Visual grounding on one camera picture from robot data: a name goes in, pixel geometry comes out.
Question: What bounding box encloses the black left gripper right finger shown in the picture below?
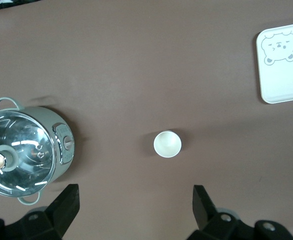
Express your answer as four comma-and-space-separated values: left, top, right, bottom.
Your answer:
192, 184, 293, 240

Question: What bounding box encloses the white IKEA cup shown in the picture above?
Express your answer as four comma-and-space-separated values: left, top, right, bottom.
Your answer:
153, 130, 183, 159

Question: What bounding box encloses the black cable bundle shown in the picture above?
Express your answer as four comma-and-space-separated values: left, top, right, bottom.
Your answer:
0, 0, 36, 13

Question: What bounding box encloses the cream bear print tray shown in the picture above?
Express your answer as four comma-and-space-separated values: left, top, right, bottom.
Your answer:
255, 21, 293, 105

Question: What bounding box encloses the glass pot lid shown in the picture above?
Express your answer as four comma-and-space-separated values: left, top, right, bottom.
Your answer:
0, 109, 59, 199

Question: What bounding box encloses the grey-green electric cooking pot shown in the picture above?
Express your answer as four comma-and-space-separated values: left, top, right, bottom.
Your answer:
0, 97, 76, 207

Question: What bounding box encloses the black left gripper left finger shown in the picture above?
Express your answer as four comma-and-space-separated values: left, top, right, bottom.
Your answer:
0, 183, 81, 240

